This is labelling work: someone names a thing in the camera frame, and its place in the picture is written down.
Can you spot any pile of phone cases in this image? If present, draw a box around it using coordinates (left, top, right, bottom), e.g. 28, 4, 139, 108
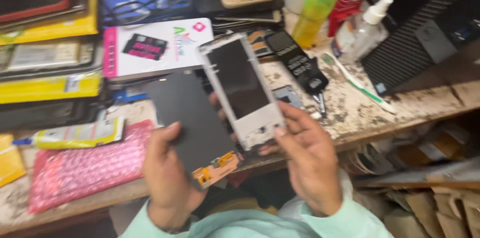
0, 0, 104, 132

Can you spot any small metal phone part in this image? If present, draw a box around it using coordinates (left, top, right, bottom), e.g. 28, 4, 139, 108
272, 85, 305, 110

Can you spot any black phone display panel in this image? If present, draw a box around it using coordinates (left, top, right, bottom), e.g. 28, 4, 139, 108
145, 71, 241, 191

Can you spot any black computer case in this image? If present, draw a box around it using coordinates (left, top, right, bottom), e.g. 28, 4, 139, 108
361, 0, 480, 97

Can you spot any shelf with cardboard clutter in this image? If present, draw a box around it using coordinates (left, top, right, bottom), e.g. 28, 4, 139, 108
337, 109, 480, 238

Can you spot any green plastic bottle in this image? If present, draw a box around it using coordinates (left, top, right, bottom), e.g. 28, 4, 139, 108
292, 0, 344, 50

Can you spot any green and white toothbrush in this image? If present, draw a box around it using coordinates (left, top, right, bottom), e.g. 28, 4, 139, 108
321, 53, 397, 115

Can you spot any yellow packet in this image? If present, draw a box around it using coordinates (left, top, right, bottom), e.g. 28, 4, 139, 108
0, 134, 27, 188

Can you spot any black smartphone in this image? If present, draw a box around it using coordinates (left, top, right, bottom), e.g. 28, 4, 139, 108
214, 10, 283, 26

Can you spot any white and pink box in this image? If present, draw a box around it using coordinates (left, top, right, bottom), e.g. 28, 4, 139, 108
103, 17, 214, 80

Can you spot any blue box with cable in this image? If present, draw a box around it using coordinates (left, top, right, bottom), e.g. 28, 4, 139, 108
97, 0, 194, 28

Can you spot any pink bubble wrap bag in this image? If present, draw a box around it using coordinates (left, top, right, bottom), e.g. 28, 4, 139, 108
28, 119, 155, 214

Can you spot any person's right hand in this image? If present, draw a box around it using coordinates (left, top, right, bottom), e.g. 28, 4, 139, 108
259, 101, 343, 218

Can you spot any person's left hand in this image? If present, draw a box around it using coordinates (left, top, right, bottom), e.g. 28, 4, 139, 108
142, 121, 208, 231

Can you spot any white phone frame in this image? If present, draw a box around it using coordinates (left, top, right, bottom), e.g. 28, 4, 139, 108
196, 32, 287, 152

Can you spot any yellow glue tube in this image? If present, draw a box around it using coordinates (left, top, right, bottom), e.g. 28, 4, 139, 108
12, 117, 125, 150

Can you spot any clear spray bottle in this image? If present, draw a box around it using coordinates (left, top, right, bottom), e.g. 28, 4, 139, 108
337, 0, 394, 65

